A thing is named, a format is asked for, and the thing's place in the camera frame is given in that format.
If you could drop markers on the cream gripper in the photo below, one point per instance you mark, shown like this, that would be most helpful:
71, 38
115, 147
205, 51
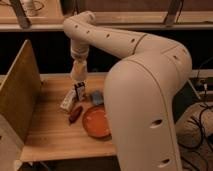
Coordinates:
80, 60

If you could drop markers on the white ceramic cup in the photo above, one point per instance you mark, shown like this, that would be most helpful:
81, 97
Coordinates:
79, 71

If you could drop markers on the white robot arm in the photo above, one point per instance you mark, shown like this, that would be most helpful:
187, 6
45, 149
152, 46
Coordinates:
138, 90

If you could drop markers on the black white eraser box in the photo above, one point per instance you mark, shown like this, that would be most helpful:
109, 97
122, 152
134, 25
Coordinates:
80, 90

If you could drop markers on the blue sponge cloth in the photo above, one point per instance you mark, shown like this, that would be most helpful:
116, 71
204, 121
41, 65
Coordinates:
97, 98

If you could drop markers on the white rectangular box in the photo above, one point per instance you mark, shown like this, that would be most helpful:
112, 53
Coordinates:
68, 101

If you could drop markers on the dark red sausage toy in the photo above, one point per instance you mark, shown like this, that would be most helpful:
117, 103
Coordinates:
75, 114

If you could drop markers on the orange round plate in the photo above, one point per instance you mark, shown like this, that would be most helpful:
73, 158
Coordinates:
95, 122

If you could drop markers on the left wooden side panel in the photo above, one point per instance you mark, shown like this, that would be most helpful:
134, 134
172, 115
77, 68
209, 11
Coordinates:
18, 94

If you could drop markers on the white object on shelf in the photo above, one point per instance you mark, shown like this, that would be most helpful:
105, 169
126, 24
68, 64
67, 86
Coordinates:
29, 7

